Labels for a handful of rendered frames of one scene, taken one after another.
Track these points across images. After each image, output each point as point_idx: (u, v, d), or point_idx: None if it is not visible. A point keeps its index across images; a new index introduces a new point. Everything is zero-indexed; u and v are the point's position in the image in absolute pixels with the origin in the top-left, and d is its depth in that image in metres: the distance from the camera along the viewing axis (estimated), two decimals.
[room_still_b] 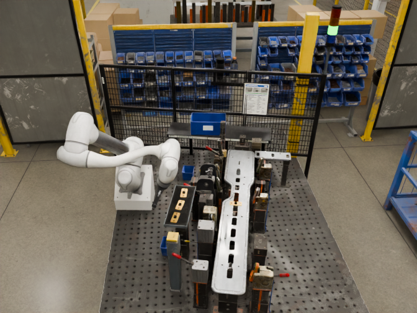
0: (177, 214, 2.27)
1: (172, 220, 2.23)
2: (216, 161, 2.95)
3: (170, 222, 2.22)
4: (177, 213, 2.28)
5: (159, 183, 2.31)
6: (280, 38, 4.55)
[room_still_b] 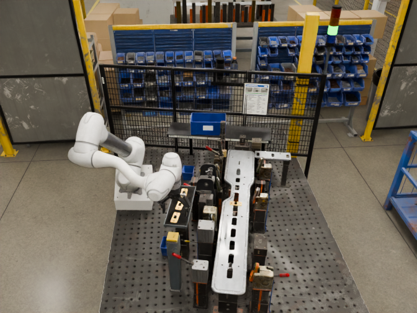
0: (177, 214, 2.27)
1: (172, 220, 2.23)
2: (216, 161, 2.95)
3: (170, 222, 2.22)
4: (177, 213, 2.28)
5: None
6: (280, 38, 4.55)
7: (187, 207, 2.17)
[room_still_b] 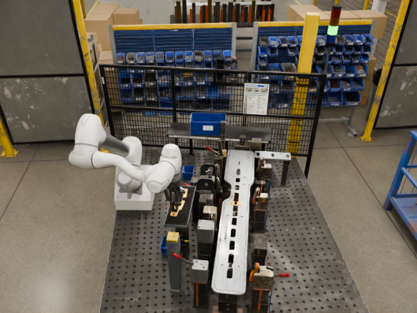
0: (177, 208, 2.24)
1: (172, 214, 2.20)
2: (216, 161, 2.95)
3: (170, 215, 2.19)
4: None
5: None
6: (280, 38, 4.55)
7: (177, 202, 2.16)
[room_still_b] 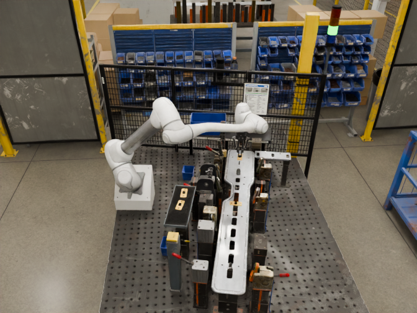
0: (241, 154, 2.95)
1: (238, 159, 2.91)
2: (216, 161, 2.95)
3: (237, 159, 2.90)
4: (240, 154, 2.96)
5: None
6: (280, 38, 4.55)
7: (242, 149, 2.87)
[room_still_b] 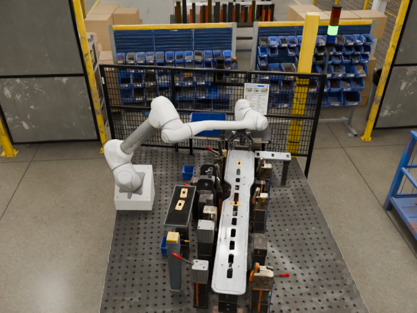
0: (240, 161, 2.99)
1: (237, 166, 2.94)
2: (216, 161, 2.95)
3: (237, 166, 2.94)
4: (239, 161, 3.00)
5: None
6: (280, 38, 4.55)
7: (251, 143, 2.84)
